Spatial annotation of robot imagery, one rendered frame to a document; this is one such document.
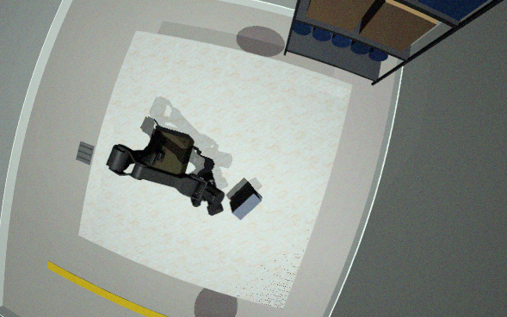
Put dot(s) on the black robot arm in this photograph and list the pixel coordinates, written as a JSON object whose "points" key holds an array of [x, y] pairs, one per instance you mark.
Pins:
{"points": [[190, 185]]}

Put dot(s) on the dark navy sloped panel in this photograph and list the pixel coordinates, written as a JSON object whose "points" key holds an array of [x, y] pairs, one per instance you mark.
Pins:
{"points": [[244, 202]]}

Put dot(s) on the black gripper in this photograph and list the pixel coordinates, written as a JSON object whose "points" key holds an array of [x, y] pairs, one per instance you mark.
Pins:
{"points": [[212, 209]]}

